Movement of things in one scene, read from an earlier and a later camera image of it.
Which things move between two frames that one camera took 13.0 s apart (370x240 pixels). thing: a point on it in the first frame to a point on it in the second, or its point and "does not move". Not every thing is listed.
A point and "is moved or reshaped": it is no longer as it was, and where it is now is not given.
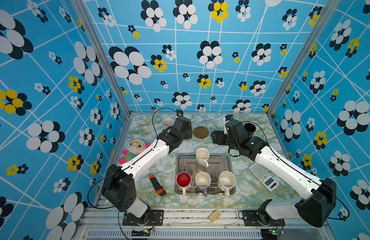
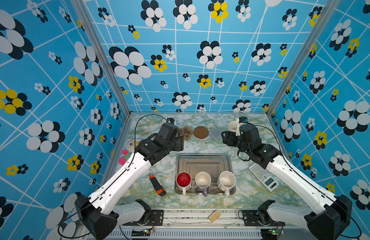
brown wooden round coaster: (200, 132) does not move
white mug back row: (202, 155) is moved or reshaped
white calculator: (267, 179) does not move
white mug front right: (226, 180) does not move
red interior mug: (183, 181) does not move
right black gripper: (218, 135) to (229, 136)
